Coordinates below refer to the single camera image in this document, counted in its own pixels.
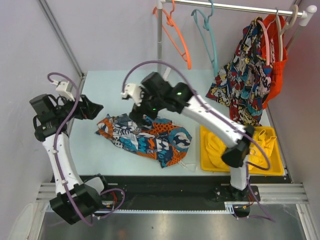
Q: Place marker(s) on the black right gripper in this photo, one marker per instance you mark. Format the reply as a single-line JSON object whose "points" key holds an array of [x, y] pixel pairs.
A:
{"points": [[138, 112]]}

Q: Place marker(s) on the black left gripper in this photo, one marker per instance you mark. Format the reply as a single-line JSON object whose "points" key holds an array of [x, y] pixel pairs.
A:
{"points": [[90, 109]]}

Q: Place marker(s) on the orange blue patterned shorts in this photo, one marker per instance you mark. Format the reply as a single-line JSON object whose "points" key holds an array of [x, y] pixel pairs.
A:
{"points": [[162, 140]]}

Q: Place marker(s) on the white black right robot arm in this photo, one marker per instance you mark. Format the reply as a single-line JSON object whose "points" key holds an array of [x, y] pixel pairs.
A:
{"points": [[154, 94]]}

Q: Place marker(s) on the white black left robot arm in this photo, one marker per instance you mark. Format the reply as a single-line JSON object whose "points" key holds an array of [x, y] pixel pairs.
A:
{"points": [[75, 199]]}

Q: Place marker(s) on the orange plastic hanger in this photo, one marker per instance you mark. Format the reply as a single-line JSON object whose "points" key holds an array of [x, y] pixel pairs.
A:
{"points": [[164, 22]]}

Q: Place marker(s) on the comic print shorts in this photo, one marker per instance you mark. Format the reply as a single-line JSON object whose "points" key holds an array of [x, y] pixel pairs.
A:
{"points": [[244, 83]]}

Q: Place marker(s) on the pink plastic hanger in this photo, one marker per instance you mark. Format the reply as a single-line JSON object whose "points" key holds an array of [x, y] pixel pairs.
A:
{"points": [[267, 42]]}

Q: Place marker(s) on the red orange shorts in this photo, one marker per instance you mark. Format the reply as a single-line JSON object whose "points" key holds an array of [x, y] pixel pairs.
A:
{"points": [[277, 66]]}

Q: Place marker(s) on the beige plastic hanger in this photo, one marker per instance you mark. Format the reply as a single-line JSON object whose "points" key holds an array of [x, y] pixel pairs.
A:
{"points": [[282, 29]]}

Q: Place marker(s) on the black mounting plate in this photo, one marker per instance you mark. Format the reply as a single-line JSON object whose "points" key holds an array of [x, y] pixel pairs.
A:
{"points": [[176, 193]]}

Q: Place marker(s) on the yellow plastic bin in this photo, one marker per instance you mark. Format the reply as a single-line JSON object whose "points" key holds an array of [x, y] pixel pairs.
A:
{"points": [[211, 149]]}

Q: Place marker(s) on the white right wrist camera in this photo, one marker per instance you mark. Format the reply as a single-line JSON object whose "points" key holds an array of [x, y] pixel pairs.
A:
{"points": [[133, 91]]}

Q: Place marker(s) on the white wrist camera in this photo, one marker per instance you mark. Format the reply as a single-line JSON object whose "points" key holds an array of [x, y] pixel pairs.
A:
{"points": [[64, 89], [133, 91]]}

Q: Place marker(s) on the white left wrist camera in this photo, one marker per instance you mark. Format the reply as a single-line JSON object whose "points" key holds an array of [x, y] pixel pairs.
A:
{"points": [[64, 89]]}

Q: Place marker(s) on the white perforated cable tray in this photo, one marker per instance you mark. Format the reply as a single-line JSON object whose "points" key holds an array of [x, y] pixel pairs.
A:
{"points": [[227, 208]]}

